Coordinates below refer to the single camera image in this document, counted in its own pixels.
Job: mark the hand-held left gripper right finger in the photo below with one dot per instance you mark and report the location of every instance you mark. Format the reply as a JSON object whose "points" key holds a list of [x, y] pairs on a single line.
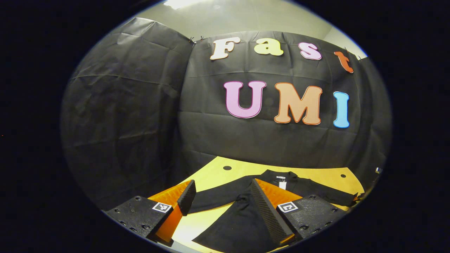
{"points": [[267, 211]]}

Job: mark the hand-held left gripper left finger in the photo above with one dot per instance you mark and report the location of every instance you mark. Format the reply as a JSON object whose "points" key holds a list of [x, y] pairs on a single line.
{"points": [[187, 196]]}

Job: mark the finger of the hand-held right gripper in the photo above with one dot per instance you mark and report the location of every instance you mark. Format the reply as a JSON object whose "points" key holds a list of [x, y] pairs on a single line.
{"points": [[358, 196]]}

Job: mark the black buttoned garment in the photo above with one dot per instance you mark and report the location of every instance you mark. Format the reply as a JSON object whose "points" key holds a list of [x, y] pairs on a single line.
{"points": [[232, 225]]}

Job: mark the black backdrop cloth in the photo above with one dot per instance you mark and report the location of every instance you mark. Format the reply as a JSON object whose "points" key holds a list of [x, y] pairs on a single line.
{"points": [[140, 105]]}

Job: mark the ceiling light panel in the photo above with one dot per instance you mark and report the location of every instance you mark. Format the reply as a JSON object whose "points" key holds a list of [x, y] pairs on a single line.
{"points": [[179, 3]]}

